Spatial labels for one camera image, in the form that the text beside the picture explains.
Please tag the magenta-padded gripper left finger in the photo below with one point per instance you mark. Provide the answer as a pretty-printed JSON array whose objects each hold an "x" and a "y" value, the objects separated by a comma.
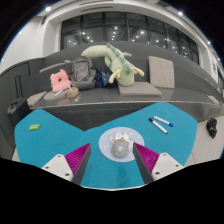
[{"x": 58, "y": 165}]

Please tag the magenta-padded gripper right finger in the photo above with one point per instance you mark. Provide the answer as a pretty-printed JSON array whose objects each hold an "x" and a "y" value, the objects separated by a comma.
[{"x": 165, "y": 165}]

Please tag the grey computer mouse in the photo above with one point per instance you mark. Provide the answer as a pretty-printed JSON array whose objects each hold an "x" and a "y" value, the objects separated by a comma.
[{"x": 120, "y": 149}]

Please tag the round light blue mouse pad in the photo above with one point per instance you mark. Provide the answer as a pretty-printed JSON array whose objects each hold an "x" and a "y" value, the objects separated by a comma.
[{"x": 105, "y": 145}]

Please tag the white marker black cap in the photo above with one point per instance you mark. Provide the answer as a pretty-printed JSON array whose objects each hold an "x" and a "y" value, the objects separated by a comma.
[{"x": 158, "y": 126}]

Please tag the green eraser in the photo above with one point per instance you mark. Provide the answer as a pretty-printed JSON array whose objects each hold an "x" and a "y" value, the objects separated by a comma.
[{"x": 34, "y": 127}]

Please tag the small black bag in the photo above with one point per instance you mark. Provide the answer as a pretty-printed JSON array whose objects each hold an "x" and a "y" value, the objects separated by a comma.
[{"x": 211, "y": 127}]

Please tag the grey curved bench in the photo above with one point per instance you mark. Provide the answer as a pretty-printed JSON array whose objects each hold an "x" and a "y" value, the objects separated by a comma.
[{"x": 93, "y": 115}]

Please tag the grey round seat cushion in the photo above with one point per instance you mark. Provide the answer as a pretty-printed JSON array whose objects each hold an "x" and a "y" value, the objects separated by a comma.
[{"x": 52, "y": 96}]

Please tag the grey flat seat cushion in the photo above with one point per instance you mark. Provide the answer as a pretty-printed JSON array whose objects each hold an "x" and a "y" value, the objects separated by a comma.
[
  {"x": 140, "y": 89},
  {"x": 36, "y": 98}
]

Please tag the brown round pouch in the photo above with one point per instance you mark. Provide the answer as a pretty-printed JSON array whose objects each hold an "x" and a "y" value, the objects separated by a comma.
[{"x": 72, "y": 92}]

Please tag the pink plush cushion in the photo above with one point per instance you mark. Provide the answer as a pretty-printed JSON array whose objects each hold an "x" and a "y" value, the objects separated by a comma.
[{"x": 60, "y": 81}]

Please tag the beige square cushion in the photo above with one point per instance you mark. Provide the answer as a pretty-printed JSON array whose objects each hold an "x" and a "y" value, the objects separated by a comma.
[{"x": 161, "y": 71}]

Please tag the dark blue patterned bag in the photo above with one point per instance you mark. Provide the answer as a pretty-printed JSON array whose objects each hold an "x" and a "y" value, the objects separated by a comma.
[{"x": 101, "y": 79}]

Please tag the grey backpack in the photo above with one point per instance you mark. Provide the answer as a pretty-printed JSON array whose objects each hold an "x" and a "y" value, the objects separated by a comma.
[{"x": 82, "y": 71}]

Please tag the green dragon plush toy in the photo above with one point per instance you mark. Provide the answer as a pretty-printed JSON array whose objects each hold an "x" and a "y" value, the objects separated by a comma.
[{"x": 123, "y": 75}]

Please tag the dark glass window wall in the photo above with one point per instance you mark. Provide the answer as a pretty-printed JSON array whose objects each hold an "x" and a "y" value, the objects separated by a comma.
[{"x": 96, "y": 31}]

